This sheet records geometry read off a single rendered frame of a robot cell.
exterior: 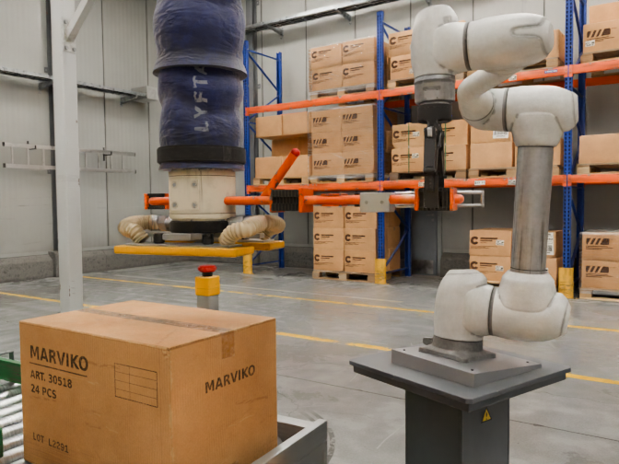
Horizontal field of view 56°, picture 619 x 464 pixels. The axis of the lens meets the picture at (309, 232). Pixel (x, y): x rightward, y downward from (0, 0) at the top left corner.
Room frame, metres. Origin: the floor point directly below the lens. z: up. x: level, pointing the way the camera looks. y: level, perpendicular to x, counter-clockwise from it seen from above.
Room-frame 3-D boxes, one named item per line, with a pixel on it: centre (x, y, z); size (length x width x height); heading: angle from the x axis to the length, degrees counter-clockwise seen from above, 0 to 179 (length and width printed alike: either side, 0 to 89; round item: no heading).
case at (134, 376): (1.61, 0.46, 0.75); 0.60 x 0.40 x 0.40; 57
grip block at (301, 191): (1.42, 0.04, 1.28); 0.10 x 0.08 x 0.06; 160
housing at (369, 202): (1.35, -0.16, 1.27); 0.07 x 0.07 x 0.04; 70
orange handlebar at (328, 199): (1.55, 0.05, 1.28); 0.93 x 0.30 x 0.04; 70
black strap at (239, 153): (1.51, 0.28, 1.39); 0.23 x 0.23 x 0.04
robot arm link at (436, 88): (1.31, -0.28, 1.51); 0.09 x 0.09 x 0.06
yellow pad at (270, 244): (1.60, 0.24, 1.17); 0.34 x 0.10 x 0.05; 70
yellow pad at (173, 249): (1.42, 0.31, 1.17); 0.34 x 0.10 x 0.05; 70
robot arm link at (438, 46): (1.30, -0.29, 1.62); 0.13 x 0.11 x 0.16; 63
